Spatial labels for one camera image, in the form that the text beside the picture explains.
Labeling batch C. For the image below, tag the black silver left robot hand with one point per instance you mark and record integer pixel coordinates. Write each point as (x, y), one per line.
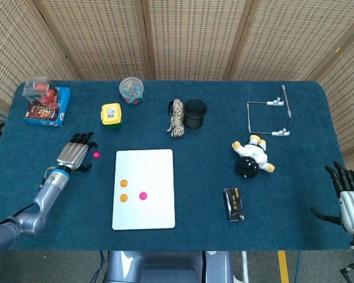
(72, 153)

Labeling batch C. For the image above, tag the pink round magnet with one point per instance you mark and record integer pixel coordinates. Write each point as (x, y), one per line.
(96, 154)
(143, 195)

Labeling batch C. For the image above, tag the orange button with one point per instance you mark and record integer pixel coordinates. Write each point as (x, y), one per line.
(124, 197)
(123, 183)

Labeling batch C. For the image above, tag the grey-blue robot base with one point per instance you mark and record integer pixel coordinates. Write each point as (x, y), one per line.
(165, 265)

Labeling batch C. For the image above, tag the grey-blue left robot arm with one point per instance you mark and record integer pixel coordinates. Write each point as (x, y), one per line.
(44, 200)

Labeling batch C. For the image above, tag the white magnetic board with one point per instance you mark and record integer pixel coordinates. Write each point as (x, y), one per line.
(153, 177)

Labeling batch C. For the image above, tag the blue snack box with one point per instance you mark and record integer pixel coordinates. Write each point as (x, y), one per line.
(64, 103)

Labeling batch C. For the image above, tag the green container with yellow lid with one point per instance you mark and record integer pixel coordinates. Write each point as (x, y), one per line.
(110, 113)

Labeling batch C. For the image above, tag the clear box of red items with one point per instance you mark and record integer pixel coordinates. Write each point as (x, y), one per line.
(39, 90)

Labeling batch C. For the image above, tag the clear jar of binder clips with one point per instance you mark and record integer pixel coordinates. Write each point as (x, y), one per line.
(132, 91)

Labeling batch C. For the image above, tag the plush toy in white suit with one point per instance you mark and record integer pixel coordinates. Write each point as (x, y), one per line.
(253, 151)

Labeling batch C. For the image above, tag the black ink box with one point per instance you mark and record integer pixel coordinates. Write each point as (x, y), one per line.
(233, 204)

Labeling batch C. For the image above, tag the white table leg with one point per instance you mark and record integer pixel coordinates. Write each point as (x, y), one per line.
(245, 265)

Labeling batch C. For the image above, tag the black mesh pen cup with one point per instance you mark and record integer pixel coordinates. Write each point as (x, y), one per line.
(195, 116)

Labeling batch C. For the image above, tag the dark blue table cloth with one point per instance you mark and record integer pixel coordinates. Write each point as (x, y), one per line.
(200, 191)

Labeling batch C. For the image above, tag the woven folding screen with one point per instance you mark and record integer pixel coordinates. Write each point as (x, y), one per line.
(194, 35)

